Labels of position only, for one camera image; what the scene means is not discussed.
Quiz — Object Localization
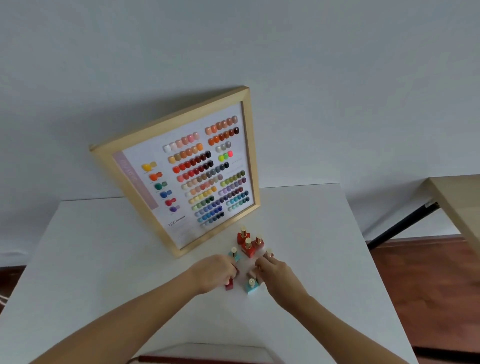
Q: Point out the person's right hand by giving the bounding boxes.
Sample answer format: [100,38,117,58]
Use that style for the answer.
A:
[255,256,310,312]

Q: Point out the light wooden table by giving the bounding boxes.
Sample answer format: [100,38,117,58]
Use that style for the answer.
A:
[427,174,480,259]

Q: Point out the person's right forearm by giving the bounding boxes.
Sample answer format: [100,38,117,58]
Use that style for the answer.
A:
[289,294,410,364]

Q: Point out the black table leg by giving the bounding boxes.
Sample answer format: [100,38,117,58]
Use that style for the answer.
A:
[366,201,440,251]

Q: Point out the person's left forearm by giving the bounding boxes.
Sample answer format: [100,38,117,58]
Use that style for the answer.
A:
[32,268,205,364]

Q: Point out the person's left hand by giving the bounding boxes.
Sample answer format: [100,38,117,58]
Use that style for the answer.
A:
[187,254,239,295]

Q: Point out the wooden framed nail colour chart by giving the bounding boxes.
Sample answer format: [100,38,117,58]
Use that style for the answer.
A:
[89,86,261,258]

